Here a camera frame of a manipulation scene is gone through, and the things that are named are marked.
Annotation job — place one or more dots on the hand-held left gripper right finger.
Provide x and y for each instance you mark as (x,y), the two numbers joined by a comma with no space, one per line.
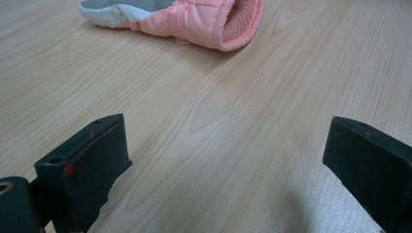
(372,165)

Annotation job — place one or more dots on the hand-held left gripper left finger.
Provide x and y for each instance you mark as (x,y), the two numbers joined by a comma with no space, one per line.
(87,174)

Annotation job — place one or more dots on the pink ski glove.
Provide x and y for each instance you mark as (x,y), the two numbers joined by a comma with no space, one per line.
(194,21)

